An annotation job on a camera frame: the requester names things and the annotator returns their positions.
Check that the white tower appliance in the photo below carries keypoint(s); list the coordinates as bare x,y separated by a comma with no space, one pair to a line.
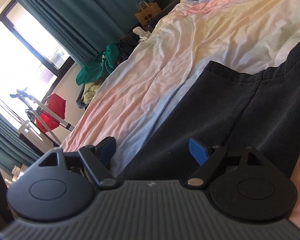
27,130

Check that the red cloth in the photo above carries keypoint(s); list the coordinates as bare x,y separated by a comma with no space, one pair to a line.
55,107

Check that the black twill pants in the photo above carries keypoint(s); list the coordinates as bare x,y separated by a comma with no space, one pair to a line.
215,120

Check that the brown paper bag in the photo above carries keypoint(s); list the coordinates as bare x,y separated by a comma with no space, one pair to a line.
147,15

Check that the black garment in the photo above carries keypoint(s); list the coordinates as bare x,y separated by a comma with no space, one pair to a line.
128,45

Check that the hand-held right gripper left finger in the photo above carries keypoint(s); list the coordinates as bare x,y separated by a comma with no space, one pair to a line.
107,146

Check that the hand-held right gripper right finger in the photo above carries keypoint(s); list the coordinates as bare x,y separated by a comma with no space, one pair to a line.
197,150

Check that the black framed window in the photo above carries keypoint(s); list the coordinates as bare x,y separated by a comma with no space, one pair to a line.
20,55

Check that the teal curtain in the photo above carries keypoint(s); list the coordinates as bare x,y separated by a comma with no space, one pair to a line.
77,12
5,135

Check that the green garment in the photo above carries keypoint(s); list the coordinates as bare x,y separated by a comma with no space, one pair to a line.
90,71

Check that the pastel bed duvet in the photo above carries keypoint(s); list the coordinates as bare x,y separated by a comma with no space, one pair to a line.
190,30

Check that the grey garment steamer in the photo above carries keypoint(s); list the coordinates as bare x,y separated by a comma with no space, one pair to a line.
65,124

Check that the pale yellow knit blanket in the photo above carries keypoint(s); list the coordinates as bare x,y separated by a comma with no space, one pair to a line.
90,92

